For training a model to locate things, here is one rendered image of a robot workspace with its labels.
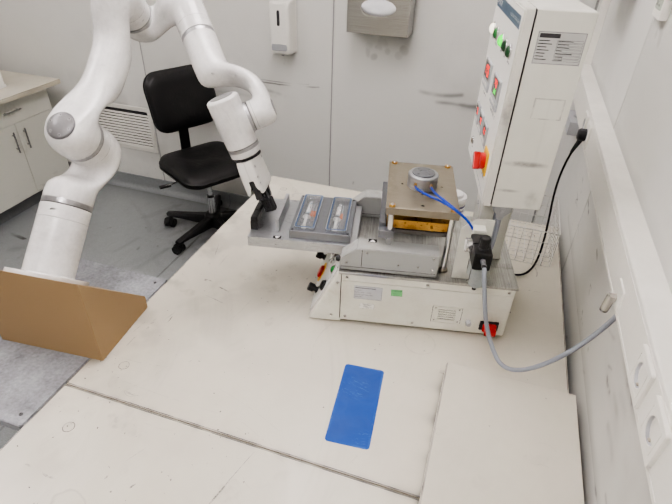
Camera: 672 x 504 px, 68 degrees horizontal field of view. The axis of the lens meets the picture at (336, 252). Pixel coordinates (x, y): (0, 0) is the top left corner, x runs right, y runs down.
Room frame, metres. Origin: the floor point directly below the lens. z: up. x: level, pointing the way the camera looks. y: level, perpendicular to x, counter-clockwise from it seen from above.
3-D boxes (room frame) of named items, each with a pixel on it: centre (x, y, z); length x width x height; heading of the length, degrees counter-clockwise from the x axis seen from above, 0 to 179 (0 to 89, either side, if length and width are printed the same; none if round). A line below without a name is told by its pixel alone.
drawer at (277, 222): (1.22, 0.08, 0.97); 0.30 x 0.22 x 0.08; 84
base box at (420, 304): (1.18, -0.21, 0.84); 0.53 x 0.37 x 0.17; 84
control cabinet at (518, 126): (1.18, -0.40, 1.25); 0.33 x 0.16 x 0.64; 174
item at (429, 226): (1.19, -0.22, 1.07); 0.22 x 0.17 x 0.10; 174
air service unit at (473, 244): (0.96, -0.33, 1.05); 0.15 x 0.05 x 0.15; 174
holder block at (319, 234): (1.22, 0.04, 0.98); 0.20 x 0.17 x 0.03; 174
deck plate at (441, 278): (1.19, -0.25, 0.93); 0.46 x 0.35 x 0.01; 84
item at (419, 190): (1.17, -0.25, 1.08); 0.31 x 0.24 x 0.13; 174
